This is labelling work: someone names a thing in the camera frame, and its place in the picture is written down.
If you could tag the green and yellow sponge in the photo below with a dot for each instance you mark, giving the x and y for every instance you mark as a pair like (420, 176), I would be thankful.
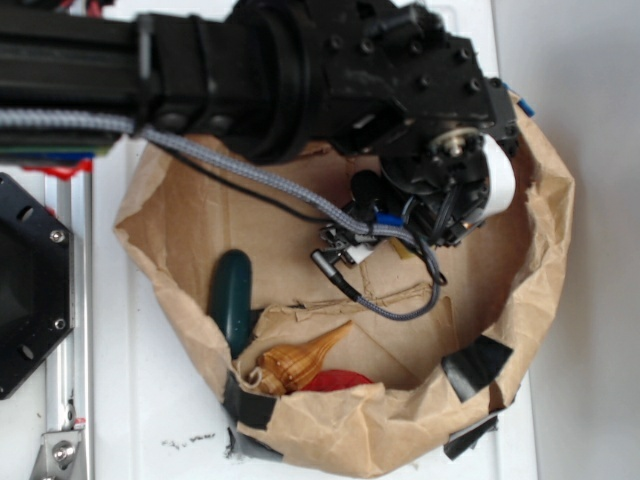
(401, 250)

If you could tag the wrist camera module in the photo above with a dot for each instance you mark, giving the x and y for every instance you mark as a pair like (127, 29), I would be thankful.
(341, 245)

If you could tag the dark green oblong object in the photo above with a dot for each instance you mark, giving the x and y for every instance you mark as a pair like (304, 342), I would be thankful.
(230, 299)

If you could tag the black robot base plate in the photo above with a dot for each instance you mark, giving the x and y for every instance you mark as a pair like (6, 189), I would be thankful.
(36, 274)

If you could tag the metal corner bracket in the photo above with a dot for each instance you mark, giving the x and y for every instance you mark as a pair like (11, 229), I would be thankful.
(61, 456)

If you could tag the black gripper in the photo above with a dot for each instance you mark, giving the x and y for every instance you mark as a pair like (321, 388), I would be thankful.
(463, 177)

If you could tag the aluminium extrusion rail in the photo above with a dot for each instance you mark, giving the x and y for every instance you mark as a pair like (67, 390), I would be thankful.
(68, 370)

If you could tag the brown paper bag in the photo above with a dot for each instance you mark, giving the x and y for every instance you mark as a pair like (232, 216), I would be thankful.
(426, 379)

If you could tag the orange striped conch shell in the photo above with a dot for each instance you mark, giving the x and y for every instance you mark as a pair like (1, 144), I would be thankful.
(287, 368)

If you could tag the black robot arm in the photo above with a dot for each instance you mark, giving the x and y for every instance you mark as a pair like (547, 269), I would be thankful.
(366, 77)

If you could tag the red crumpled object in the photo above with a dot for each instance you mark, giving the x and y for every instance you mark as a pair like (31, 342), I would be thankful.
(334, 380)

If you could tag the white plastic board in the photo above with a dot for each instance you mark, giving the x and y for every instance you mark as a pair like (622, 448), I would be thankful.
(154, 417)

